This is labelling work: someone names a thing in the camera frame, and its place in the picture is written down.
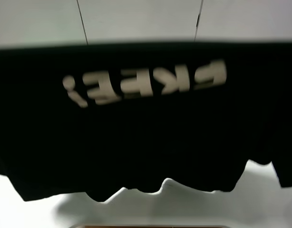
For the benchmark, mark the black short sleeve t-shirt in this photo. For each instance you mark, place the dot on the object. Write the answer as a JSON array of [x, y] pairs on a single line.
[[98, 118]]

